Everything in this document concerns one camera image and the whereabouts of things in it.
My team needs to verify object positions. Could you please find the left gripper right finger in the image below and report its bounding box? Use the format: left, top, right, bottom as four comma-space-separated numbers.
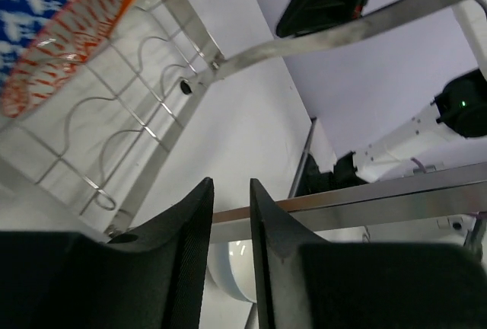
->
250, 179, 486, 329

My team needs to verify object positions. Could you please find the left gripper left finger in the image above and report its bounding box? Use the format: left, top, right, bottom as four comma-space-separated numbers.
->
1, 177, 213, 328

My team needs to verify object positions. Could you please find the red patterned bowl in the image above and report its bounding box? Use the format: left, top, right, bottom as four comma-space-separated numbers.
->
1, 0, 124, 118

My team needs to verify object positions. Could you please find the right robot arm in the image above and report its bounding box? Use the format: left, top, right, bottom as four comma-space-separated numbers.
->
275, 0, 486, 195

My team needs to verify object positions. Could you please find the steel two-tier dish rack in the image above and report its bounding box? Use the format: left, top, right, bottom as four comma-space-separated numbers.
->
1, 0, 486, 241

